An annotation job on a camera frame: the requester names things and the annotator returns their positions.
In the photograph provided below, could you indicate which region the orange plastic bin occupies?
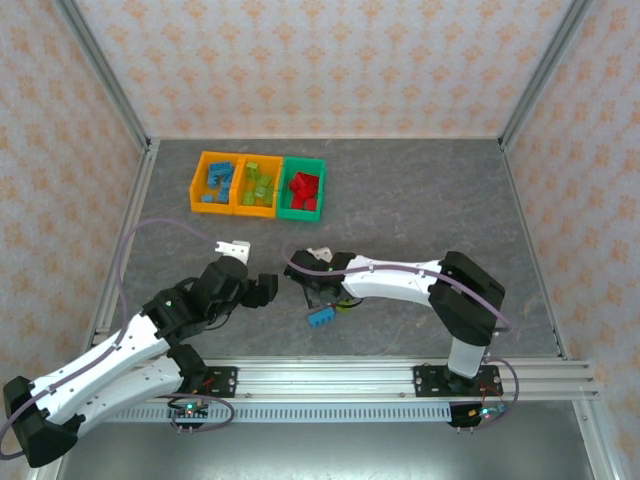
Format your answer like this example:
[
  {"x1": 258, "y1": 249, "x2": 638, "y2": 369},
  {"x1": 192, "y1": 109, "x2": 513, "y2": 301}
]
[
  {"x1": 232, "y1": 153, "x2": 285, "y2": 220},
  {"x1": 188, "y1": 151, "x2": 245, "y2": 217}
]

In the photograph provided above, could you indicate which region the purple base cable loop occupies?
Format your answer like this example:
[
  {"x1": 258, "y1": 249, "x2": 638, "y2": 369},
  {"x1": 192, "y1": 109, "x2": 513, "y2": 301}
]
[
  {"x1": 457, "y1": 357, "x2": 522, "y2": 431},
  {"x1": 169, "y1": 394, "x2": 237, "y2": 434}
]

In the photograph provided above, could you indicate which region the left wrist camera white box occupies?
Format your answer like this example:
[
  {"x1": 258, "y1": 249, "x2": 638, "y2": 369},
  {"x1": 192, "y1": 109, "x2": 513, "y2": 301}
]
[{"x1": 213, "y1": 240, "x2": 251, "y2": 266}]

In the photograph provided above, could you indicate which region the small circuit board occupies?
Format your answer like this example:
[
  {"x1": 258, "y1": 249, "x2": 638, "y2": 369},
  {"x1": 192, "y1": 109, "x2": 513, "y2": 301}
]
[
  {"x1": 167, "y1": 402, "x2": 211, "y2": 421},
  {"x1": 467, "y1": 404, "x2": 511, "y2": 421}
]

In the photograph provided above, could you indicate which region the grey slotted cable duct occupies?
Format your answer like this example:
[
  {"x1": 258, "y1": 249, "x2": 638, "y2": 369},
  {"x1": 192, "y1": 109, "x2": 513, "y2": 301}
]
[{"x1": 104, "y1": 404, "x2": 454, "y2": 425}]

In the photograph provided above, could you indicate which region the aluminium frame post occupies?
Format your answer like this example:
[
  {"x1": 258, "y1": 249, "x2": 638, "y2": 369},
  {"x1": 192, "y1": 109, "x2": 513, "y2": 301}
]
[
  {"x1": 53, "y1": 0, "x2": 154, "y2": 151},
  {"x1": 498, "y1": 0, "x2": 596, "y2": 151}
]

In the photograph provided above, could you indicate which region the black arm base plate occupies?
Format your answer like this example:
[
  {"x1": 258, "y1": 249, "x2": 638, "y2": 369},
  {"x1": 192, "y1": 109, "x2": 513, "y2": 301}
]
[
  {"x1": 412, "y1": 363, "x2": 503, "y2": 400},
  {"x1": 164, "y1": 365, "x2": 239, "y2": 400}
]

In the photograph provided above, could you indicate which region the aluminium mounting rail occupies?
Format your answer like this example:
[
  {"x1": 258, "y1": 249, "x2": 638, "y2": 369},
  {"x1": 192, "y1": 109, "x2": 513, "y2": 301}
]
[{"x1": 89, "y1": 355, "x2": 600, "y2": 402}]

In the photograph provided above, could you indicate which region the green plastic bin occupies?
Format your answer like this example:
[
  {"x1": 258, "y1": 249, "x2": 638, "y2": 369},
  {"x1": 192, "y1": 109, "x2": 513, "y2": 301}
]
[{"x1": 276, "y1": 156, "x2": 327, "y2": 223}]

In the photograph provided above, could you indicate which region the aluminium side rail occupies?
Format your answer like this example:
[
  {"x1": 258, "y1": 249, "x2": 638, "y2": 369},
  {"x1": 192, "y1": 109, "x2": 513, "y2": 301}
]
[
  {"x1": 498, "y1": 138, "x2": 574, "y2": 362},
  {"x1": 79, "y1": 138, "x2": 162, "y2": 362}
]

